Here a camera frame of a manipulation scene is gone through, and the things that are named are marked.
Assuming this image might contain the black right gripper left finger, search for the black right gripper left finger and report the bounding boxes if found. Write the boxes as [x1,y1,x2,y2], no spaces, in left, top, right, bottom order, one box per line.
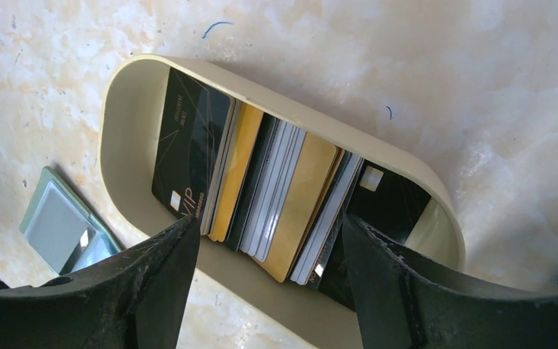
[0,217,201,348]

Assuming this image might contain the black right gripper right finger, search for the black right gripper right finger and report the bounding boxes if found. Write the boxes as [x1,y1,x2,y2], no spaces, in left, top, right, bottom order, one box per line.
[343,215,558,348]

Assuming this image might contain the green card holder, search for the green card holder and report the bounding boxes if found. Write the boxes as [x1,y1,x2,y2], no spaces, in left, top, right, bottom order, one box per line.
[20,167,122,276]

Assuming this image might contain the thin card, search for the thin card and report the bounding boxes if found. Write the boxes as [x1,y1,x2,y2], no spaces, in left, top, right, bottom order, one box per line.
[22,181,96,275]

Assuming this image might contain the cream oval card tray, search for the cream oval card tray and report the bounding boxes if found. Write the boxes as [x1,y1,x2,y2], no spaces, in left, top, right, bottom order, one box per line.
[99,54,465,348]

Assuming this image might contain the white card stack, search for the white card stack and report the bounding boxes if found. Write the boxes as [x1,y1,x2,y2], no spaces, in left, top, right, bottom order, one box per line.
[240,119,305,262]

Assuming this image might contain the black VIP card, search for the black VIP card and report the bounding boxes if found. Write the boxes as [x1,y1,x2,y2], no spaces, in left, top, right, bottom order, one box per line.
[151,68,235,219]

